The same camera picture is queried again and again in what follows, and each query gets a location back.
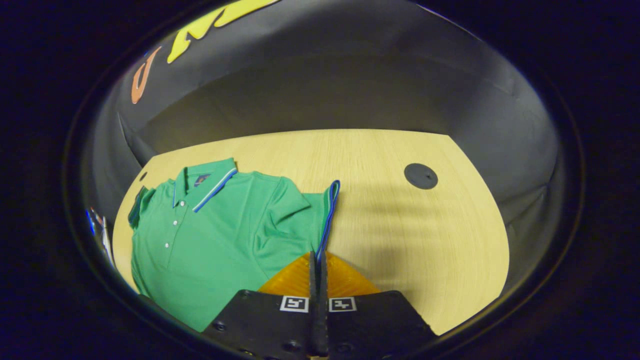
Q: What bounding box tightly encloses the capped black table grommet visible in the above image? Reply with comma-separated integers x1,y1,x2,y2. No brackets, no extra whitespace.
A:
404,163,439,190

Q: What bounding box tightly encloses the green T-shirt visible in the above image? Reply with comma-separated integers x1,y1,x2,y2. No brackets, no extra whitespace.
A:
127,157,341,333

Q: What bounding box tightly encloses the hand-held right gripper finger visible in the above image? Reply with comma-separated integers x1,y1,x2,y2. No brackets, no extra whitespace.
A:
320,251,437,358
202,251,321,360

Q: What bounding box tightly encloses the black backdrop cloth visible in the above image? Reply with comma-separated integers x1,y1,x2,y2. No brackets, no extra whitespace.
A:
80,0,566,301

